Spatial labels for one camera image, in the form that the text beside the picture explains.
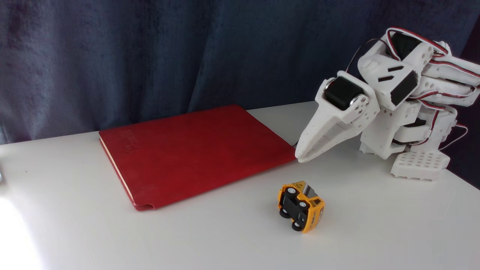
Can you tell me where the red notebook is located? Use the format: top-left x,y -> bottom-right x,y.
99,104 -> 299,211

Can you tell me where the yellow toy truck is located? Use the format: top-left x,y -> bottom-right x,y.
277,181 -> 325,234

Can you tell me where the red white black servo cable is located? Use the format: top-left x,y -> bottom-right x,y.
409,99 -> 440,147

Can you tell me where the dark blue curtain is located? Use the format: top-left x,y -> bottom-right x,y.
0,0 -> 480,190

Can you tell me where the thin white cable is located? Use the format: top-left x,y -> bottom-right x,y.
438,123 -> 469,151

